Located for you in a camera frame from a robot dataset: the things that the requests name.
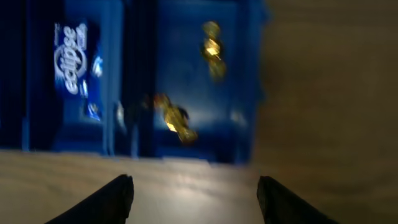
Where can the gold candy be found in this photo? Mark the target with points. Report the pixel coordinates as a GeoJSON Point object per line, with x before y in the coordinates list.
{"type": "Point", "coordinates": [213, 49]}
{"type": "Point", "coordinates": [175, 119]}

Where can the blue tray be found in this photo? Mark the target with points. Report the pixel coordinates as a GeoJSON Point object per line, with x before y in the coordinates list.
{"type": "Point", "coordinates": [186, 77]}

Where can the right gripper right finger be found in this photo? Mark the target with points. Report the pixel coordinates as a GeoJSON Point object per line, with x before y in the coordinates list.
{"type": "Point", "coordinates": [280, 205]}

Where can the blue candy pack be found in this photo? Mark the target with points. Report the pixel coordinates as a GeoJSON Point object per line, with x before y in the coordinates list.
{"type": "Point", "coordinates": [94, 90]}
{"type": "Point", "coordinates": [70, 59]}

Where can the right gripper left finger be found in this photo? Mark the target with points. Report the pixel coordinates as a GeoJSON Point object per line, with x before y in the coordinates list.
{"type": "Point", "coordinates": [105, 202]}

